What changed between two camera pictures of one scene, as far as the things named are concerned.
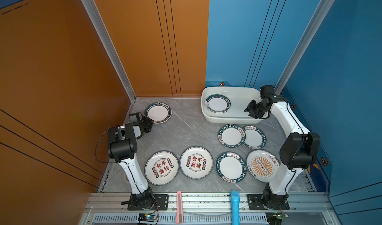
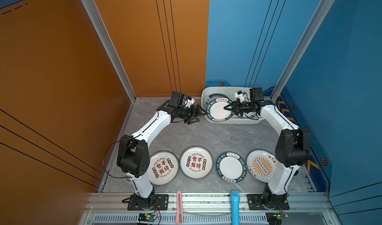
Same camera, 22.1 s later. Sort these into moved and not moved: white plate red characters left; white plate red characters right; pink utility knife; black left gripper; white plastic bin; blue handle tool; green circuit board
Moved: black left gripper
Not moved: green circuit board; blue handle tool; white plate red characters left; pink utility knife; white plate red characters right; white plastic bin
